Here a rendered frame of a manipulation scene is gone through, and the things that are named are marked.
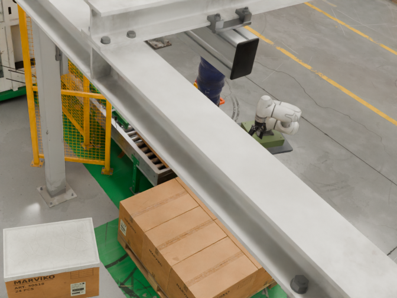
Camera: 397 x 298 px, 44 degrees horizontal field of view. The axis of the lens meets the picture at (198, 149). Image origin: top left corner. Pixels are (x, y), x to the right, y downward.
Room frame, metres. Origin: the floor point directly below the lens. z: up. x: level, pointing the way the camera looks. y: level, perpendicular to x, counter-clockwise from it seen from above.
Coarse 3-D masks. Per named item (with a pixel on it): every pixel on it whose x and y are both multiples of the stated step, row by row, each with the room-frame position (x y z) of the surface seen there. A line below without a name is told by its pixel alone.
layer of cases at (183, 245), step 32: (160, 192) 3.13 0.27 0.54; (192, 192) 3.20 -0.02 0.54; (128, 224) 2.81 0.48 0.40; (160, 224) 2.76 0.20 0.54; (192, 224) 2.83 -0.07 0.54; (160, 256) 2.46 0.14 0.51; (192, 256) 2.49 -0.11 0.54; (224, 256) 2.55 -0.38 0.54; (192, 288) 2.20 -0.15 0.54; (224, 288) 2.25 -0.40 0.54; (256, 288) 2.55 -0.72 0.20
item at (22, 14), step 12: (24, 12) 3.71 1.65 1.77; (24, 24) 3.70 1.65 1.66; (24, 36) 3.69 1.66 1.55; (24, 48) 3.69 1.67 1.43; (24, 60) 3.69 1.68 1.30; (24, 72) 3.69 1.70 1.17; (36, 84) 3.73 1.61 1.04; (84, 96) 3.76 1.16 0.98; (96, 96) 3.77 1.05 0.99; (72, 108) 3.77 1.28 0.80; (108, 108) 3.78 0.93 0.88; (108, 120) 3.78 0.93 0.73; (36, 132) 3.72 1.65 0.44; (72, 132) 3.76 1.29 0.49; (108, 132) 3.78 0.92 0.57; (36, 144) 3.70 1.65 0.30; (108, 144) 3.78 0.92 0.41; (36, 156) 3.69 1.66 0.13; (72, 156) 3.77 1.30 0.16; (96, 156) 3.79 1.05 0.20; (108, 156) 3.78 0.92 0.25; (108, 168) 3.78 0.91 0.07
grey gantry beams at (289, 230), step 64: (64, 0) 1.24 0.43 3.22; (128, 0) 1.10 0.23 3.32; (192, 0) 1.26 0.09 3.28; (256, 0) 1.44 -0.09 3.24; (128, 64) 0.98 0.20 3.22; (192, 128) 0.79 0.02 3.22; (256, 192) 0.65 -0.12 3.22; (256, 256) 0.59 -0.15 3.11; (320, 256) 0.53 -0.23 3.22; (384, 256) 0.55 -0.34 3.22
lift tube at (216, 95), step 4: (220, 84) 3.40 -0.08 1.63; (200, 88) 3.39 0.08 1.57; (204, 88) 3.38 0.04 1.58; (204, 92) 3.37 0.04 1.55; (208, 92) 3.36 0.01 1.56; (212, 92) 3.37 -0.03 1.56; (216, 92) 3.39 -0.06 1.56; (220, 92) 3.43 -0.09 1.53; (208, 96) 3.37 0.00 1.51; (212, 96) 3.37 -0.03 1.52; (216, 96) 3.40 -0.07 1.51; (212, 100) 3.38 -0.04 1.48; (216, 100) 3.40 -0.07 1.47; (216, 104) 3.40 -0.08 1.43
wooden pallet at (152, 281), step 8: (120, 240) 2.89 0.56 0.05; (128, 248) 2.84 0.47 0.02; (136, 256) 2.69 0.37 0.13; (136, 264) 2.68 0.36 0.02; (144, 272) 2.61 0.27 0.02; (152, 280) 2.50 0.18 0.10; (272, 280) 2.70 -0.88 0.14; (160, 288) 2.41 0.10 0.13; (160, 296) 2.40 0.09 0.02; (248, 296) 2.49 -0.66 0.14
